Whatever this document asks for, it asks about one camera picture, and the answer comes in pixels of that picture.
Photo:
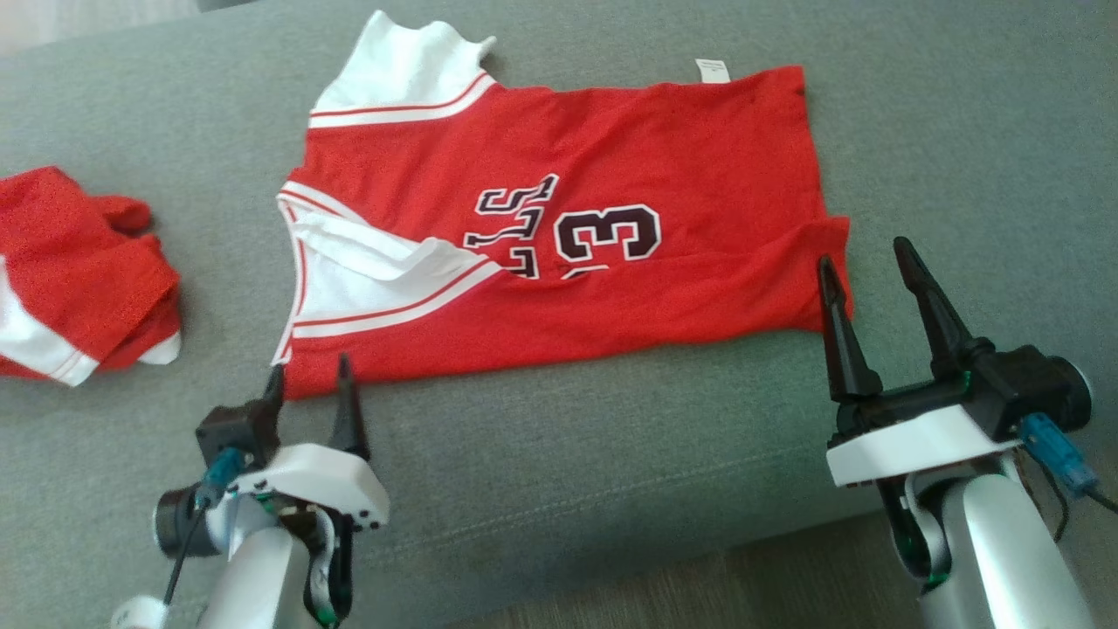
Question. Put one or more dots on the red basketball jersey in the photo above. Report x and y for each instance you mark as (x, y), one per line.
(699, 148)

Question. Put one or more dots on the red shorts with white stripe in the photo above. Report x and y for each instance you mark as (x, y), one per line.
(79, 262)

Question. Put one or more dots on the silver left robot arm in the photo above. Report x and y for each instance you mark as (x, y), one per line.
(253, 577)

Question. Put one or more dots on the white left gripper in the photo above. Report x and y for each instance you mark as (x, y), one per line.
(323, 476)

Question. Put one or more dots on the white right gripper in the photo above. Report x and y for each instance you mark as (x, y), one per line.
(917, 441)

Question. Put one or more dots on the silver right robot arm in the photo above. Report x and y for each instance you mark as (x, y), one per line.
(996, 559)

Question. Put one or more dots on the grey fabric sofa seat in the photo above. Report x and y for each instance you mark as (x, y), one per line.
(611, 454)

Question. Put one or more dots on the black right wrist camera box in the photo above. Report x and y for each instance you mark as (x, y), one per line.
(1031, 384)

